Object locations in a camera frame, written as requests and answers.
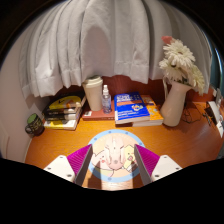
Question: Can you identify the cream lidded tumbler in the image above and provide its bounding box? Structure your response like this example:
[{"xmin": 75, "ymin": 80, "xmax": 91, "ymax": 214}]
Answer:
[{"xmin": 81, "ymin": 75, "xmax": 104, "ymax": 112}]

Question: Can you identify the white ceramic jug vase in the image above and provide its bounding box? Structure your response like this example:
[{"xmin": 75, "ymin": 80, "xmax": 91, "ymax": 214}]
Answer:
[{"xmin": 159, "ymin": 80, "xmax": 193, "ymax": 128}]

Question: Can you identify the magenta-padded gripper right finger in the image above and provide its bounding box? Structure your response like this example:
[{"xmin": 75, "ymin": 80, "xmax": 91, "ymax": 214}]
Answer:
[{"xmin": 134, "ymin": 144, "xmax": 184, "ymax": 186}]

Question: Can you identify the small clear spray bottle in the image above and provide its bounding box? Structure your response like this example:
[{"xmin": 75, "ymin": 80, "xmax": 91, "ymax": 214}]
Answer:
[{"xmin": 101, "ymin": 84, "xmax": 113, "ymax": 114}]

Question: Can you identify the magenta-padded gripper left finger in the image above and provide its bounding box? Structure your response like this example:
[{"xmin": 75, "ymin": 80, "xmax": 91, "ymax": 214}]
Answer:
[{"xmin": 43, "ymin": 143, "xmax": 94, "ymax": 187}]

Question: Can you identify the white artificial flower bunch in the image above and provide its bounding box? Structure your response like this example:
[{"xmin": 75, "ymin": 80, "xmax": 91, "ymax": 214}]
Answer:
[{"xmin": 158, "ymin": 35, "xmax": 206, "ymax": 96}]

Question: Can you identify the pink computer mouse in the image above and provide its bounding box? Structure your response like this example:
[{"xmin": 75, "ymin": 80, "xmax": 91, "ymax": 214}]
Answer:
[{"xmin": 102, "ymin": 135, "xmax": 127, "ymax": 169}]

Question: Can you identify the white curtain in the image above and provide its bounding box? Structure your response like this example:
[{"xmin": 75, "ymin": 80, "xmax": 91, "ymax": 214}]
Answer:
[{"xmin": 18, "ymin": 0, "xmax": 213, "ymax": 99}]

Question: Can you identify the round blue cartoon mouse pad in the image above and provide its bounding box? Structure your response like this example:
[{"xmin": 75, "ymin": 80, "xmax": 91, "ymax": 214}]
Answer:
[{"xmin": 87, "ymin": 129, "xmax": 147, "ymax": 183}]

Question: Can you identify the black cable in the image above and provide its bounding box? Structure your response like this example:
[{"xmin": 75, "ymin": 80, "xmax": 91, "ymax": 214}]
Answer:
[{"xmin": 181, "ymin": 99, "xmax": 209, "ymax": 125}]

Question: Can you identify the red-brown book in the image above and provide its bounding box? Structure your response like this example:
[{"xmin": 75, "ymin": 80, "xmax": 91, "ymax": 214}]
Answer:
[{"xmin": 81, "ymin": 108, "xmax": 116, "ymax": 122}]

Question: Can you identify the dark green mug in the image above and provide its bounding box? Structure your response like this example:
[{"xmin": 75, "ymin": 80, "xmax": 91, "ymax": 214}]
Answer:
[{"xmin": 24, "ymin": 113, "xmax": 46, "ymax": 138}]

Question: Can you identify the white laptop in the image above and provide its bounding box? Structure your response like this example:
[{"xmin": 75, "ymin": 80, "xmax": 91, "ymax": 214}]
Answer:
[{"xmin": 204, "ymin": 101, "xmax": 224, "ymax": 128}]

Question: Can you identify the window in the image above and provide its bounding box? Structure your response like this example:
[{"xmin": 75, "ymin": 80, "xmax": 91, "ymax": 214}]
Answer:
[{"xmin": 209, "ymin": 49, "xmax": 222, "ymax": 91}]

